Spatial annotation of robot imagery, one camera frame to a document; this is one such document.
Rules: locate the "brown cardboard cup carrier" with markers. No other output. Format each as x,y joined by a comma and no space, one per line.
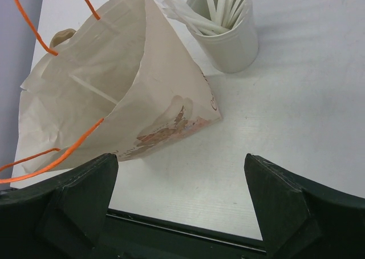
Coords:
61,37

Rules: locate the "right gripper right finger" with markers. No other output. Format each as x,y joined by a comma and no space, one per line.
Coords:
299,218

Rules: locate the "white straw holder cup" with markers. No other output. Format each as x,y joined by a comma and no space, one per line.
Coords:
233,51

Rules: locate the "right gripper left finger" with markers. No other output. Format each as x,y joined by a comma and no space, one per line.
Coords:
61,217

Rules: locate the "paper takeout bag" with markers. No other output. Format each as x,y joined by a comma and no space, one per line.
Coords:
128,50

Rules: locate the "straw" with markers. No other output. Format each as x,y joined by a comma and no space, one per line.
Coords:
93,89

